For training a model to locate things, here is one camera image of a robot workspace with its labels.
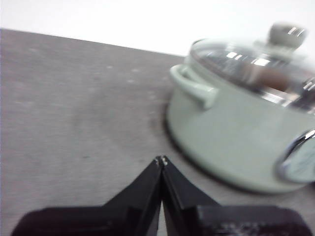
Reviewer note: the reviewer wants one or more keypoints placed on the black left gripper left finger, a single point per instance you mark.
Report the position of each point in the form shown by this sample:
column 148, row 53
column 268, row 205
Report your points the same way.
column 118, row 218

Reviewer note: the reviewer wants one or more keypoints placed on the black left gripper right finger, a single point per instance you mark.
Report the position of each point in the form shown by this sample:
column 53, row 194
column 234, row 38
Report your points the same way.
column 221, row 221

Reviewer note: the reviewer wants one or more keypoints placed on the glass lid with green knob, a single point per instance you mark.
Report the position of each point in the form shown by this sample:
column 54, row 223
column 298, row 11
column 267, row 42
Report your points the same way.
column 285, row 37

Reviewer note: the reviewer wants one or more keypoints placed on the pale green electric steamer pot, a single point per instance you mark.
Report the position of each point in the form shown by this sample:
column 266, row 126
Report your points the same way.
column 233, row 137

